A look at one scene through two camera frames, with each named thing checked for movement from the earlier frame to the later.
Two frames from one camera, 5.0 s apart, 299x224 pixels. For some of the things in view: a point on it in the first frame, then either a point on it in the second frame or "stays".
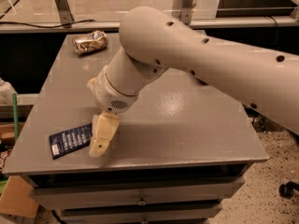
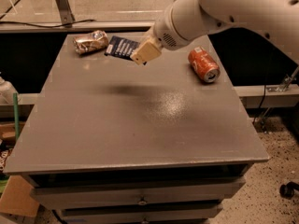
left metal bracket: x=64 y=8 stays
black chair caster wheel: x=286 y=190 stays
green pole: x=15 y=113 stays
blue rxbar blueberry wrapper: x=70 y=141 to x=121 y=48
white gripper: x=109 y=96 to x=165 y=35
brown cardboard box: x=16 y=199 stays
